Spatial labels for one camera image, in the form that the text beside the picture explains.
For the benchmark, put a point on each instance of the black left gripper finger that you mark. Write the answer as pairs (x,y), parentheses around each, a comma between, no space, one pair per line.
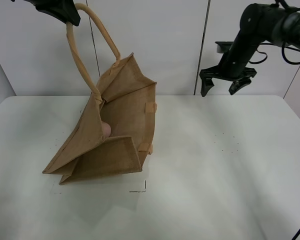
(63,10)

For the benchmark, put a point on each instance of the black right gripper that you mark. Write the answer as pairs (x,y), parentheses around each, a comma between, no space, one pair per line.
(232,67)

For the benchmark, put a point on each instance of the brown linen tote bag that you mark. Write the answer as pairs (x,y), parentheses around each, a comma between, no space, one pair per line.
(125,99)

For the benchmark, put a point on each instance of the pink peach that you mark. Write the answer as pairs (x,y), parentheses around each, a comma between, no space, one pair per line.
(106,129)

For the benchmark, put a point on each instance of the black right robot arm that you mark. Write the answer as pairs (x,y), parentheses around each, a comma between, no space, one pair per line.
(276,24)

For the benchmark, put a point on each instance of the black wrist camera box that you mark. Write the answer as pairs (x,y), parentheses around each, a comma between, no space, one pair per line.
(223,46)

